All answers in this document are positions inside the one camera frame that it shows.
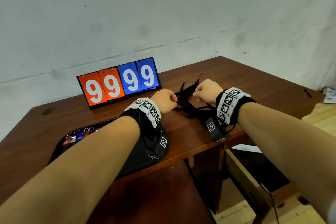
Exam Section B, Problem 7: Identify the small wooden drawer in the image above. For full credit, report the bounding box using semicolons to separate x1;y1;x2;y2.
225;149;299;212

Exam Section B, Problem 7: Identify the black white marker wristband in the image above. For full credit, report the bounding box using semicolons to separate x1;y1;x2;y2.
216;87;257;126
120;97;162;138

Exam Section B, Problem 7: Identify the black plastic tray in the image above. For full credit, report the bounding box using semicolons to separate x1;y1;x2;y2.
48;117;168;180

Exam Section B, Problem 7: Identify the group of coloured plastic clips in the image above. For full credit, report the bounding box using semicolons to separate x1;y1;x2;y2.
62;126;102;147

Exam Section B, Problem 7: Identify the white shirt sleeve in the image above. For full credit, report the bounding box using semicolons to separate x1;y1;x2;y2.
325;197;336;224

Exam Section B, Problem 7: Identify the white stand base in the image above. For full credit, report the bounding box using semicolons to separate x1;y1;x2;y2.
321;86;336;104

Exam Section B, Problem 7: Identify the person's left forearm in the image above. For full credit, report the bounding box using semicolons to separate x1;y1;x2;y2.
0;115;141;224

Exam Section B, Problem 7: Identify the white strap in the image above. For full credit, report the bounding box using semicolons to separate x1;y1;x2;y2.
231;144;263;153

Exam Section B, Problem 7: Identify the bundle of black lanyards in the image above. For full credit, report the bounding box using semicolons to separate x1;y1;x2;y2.
174;73;218;120

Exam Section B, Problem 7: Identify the orange blue flip scoreboard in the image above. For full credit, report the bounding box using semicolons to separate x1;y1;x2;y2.
76;57;161;110

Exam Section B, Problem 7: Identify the brown wooden desk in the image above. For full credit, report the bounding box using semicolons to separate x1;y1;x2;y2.
0;56;326;214

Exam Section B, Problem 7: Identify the person's right hand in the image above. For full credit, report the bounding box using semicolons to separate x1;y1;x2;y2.
193;79;224;106

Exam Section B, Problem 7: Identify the person's left hand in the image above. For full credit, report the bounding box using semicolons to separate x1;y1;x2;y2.
150;89;179;115

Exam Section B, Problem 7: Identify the person's right forearm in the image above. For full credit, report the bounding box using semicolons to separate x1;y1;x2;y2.
237;101;336;224

